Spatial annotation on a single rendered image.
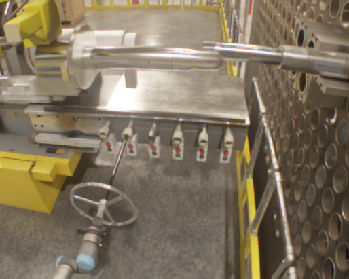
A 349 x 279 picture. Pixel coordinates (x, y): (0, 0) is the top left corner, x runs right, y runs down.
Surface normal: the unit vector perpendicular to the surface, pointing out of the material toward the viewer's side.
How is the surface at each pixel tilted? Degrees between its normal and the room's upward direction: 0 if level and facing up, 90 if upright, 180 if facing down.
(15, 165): 0
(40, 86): 90
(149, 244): 0
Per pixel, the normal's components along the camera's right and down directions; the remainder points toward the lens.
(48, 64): -0.11, 0.65
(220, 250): 0.00, -0.76
